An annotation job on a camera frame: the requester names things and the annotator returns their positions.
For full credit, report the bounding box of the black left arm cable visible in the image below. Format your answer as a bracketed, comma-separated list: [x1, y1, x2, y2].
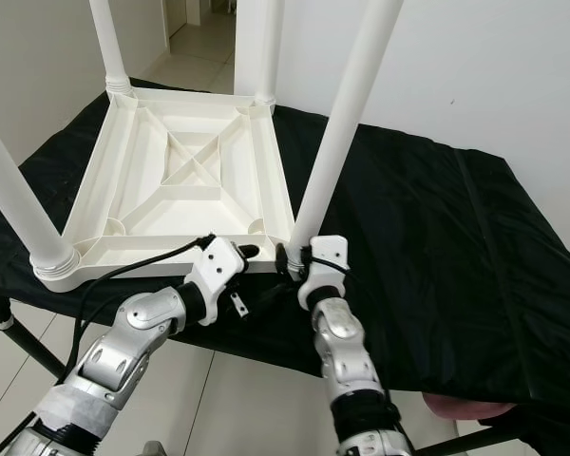
[68, 235, 218, 381]

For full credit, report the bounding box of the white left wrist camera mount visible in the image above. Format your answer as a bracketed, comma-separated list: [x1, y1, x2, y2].
[182, 237, 246, 327]

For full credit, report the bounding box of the black metal frame leg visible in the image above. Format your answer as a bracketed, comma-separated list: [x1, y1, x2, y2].
[0, 318, 67, 381]
[413, 427, 509, 456]

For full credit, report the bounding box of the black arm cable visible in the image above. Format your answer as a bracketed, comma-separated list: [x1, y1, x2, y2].
[304, 252, 352, 276]
[68, 235, 218, 381]

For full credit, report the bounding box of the pink stool seat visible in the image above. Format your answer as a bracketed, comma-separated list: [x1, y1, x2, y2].
[423, 394, 519, 421]

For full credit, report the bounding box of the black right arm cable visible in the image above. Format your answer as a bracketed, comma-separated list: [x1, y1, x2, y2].
[304, 252, 352, 276]

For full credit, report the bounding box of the white plastic children table top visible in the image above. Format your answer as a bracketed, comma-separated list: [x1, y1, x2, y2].
[33, 87, 295, 293]

